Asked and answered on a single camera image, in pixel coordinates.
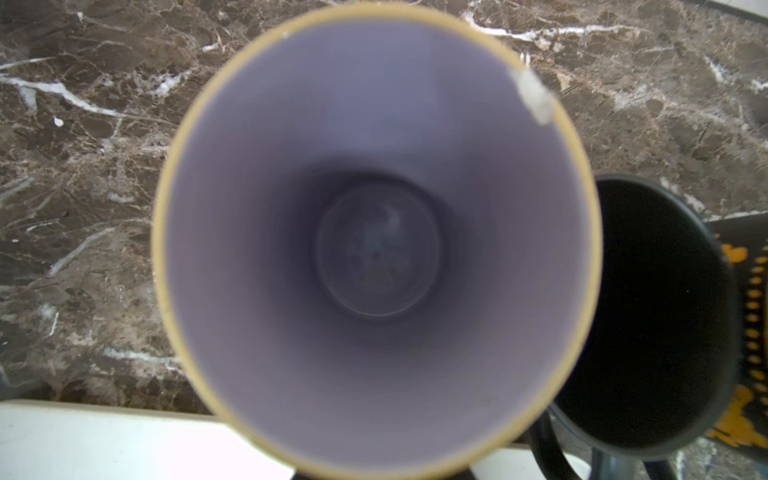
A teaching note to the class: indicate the pink ceramic mug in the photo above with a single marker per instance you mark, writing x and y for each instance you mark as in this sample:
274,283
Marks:
377,243

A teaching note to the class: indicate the black and white mug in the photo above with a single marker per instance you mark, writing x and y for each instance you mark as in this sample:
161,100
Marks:
662,356

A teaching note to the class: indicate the black skull mug red inside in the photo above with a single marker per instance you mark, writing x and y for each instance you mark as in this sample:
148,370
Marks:
743,426

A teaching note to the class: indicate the beige plastic tray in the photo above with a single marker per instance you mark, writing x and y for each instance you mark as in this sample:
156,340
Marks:
51,440

